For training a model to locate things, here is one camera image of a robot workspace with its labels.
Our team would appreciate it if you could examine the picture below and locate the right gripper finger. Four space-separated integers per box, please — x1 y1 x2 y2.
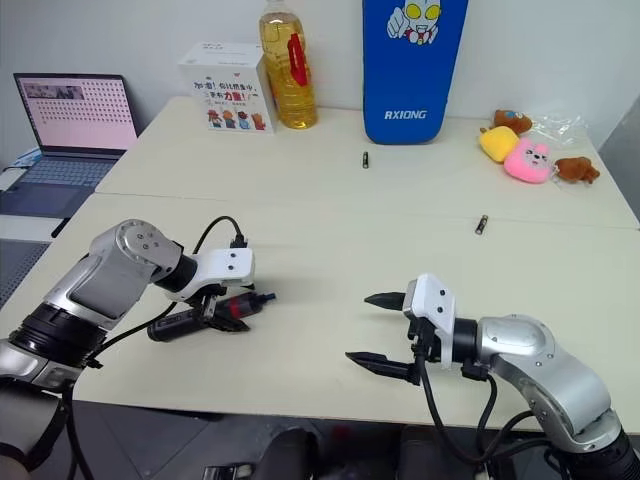
344 350 422 387
363 290 407 313

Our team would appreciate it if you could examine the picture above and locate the yellow cooking oil bottle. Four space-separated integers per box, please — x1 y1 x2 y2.
257 0 320 132

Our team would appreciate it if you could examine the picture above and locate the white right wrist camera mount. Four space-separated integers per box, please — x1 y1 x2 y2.
401 272 459 371

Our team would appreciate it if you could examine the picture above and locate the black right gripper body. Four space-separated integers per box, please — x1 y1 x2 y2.
406 313 443 365

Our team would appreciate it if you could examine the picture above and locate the brown bear plush toy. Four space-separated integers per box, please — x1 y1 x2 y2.
493 108 534 136

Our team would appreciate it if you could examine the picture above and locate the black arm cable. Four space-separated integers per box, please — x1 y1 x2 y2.
62 215 249 480
417 349 566 466

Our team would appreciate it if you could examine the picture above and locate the yellow plush toy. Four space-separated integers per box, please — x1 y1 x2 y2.
479 125 519 166

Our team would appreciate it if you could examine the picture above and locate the white printed cardboard box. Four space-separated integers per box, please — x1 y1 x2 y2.
177 41 278 135

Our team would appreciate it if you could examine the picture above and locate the blue cartoon print case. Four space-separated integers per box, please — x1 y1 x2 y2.
361 0 470 147

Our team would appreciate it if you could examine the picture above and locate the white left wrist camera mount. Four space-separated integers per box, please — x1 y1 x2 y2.
163 247 256 304

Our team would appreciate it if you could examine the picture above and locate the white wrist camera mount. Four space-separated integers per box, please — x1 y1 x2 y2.
401 272 459 371
163 247 256 304

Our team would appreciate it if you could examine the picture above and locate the clear plastic bag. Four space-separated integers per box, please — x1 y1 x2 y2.
530 112 587 147

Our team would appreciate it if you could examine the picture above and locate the white device beside laptop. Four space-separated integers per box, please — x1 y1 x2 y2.
0 148 42 194

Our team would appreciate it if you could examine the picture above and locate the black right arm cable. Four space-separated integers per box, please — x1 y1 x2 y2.
417 349 566 466

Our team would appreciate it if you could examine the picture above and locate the black red electric screwdriver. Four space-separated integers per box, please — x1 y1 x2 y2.
145 291 278 344

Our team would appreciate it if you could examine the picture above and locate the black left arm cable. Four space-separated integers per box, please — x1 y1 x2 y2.
62 215 249 480

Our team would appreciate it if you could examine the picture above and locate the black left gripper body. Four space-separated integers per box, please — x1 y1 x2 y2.
187 282 226 327

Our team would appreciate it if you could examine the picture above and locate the grey perforated panel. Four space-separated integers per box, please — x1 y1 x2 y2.
0 238 52 307

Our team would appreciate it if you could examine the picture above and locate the pink plush toy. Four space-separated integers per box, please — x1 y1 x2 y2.
503 136 553 184

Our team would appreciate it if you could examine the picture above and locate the open grey laptop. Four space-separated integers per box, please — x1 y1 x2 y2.
0 72 141 219

